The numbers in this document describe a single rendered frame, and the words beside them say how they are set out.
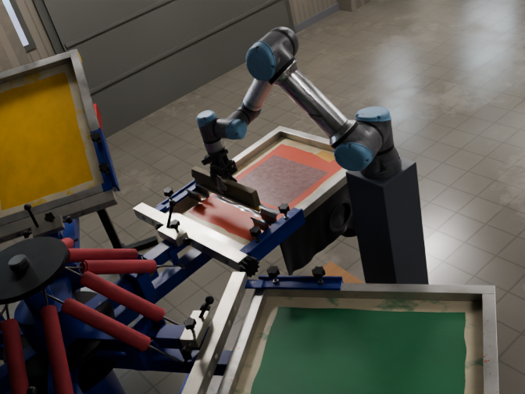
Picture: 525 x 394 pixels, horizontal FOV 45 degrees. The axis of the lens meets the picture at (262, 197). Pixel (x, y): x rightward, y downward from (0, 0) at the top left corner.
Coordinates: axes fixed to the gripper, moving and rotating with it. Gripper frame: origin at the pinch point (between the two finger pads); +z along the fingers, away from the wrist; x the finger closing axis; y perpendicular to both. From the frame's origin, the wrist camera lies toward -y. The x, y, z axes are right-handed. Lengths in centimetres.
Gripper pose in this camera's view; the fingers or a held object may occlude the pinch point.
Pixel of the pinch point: (225, 188)
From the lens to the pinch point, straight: 259.8
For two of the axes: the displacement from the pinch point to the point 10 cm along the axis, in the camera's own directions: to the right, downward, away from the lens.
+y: 6.9, 2.7, -6.7
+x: 6.9, -5.3, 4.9
